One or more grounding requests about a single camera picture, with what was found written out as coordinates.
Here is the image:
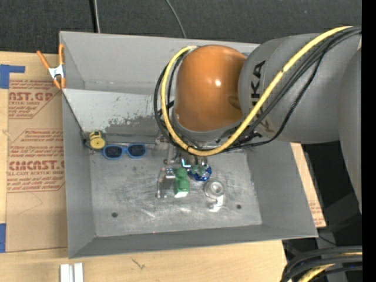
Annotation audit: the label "blue shiny glass ball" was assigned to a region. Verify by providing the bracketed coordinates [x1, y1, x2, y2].
[187, 163, 213, 183]

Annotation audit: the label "clear glass cup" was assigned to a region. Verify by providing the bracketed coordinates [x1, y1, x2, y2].
[204, 180, 226, 213]

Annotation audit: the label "yellow round tape measure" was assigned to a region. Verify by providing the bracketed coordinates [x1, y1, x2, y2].
[88, 130, 106, 150]

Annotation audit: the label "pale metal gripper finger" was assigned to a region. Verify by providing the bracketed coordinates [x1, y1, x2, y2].
[156, 169, 166, 200]
[164, 167, 176, 199]

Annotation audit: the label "brown cardboard board red print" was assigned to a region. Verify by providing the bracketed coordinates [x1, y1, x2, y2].
[0, 51, 327, 254]

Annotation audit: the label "grey metal bin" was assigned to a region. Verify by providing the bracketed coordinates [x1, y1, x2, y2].
[58, 30, 320, 260]

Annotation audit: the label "blue sunglasses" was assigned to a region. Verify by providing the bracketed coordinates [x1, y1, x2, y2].
[102, 143, 147, 160]

